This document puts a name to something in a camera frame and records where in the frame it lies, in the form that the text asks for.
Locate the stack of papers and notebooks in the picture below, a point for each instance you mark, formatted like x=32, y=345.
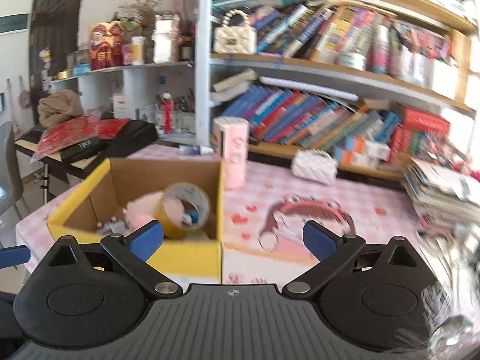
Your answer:
x=440, y=196

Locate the red dictionary books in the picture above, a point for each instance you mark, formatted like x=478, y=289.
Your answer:
x=415, y=131

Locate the fortune god figurine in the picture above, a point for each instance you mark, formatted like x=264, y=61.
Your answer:
x=105, y=45

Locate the orange white box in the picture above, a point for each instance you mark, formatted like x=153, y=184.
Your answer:
x=372, y=149
x=346, y=157

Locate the yellow cardboard box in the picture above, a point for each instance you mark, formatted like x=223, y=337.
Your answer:
x=116, y=182

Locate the pink checkered tablecloth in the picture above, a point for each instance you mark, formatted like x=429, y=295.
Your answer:
x=255, y=235

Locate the blue plastic wrapper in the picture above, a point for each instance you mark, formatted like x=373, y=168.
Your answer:
x=190, y=219

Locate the pink cylindrical cup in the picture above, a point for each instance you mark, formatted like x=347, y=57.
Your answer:
x=231, y=145

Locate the brown cloth bundle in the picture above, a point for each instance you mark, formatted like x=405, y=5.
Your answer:
x=59, y=107

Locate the row of colourful books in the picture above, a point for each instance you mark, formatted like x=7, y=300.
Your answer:
x=289, y=117

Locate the yellow tape roll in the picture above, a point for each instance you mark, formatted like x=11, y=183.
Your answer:
x=193, y=199

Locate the orange white box upper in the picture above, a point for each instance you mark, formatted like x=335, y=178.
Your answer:
x=372, y=149

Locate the large pink plush pig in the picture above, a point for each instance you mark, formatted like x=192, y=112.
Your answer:
x=141, y=211

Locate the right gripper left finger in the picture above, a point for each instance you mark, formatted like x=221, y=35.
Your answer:
x=131, y=254

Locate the white quilted pouch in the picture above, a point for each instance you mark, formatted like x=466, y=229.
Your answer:
x=314, y=165

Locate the red paper sheets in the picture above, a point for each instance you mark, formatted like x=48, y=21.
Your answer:
x=78, y=138

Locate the black electric piano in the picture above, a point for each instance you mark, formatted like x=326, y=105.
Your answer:
x=133, y=137

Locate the orange white box lower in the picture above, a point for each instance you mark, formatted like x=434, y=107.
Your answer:
x=346, y=157

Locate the white bookshelf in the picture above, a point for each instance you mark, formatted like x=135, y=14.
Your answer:
x=347, y=80

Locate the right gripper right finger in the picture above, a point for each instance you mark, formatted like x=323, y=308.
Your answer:
x=333, y=252

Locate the cream quilted handbag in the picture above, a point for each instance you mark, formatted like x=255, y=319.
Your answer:
x=235, y=40

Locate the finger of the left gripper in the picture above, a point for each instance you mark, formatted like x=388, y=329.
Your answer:
x=13, y=256

